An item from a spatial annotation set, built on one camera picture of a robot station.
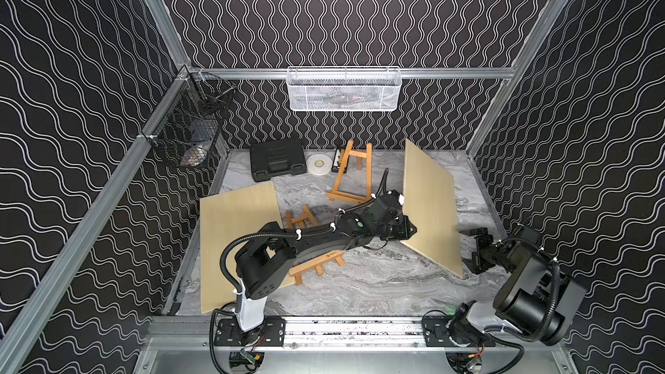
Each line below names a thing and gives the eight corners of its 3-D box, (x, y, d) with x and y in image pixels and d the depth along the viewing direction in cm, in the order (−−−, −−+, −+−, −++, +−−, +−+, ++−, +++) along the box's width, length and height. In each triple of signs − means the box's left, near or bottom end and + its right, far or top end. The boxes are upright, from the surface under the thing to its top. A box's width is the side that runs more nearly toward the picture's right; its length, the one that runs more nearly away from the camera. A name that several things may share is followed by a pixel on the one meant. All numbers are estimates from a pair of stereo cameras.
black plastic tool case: (255, 184, 110) (252, 175, 106) (251, 148, 124) (248, 139, 120) (308, 173, 114) (307, 164, 110) (299, 139, 128) (298, 131, 123)
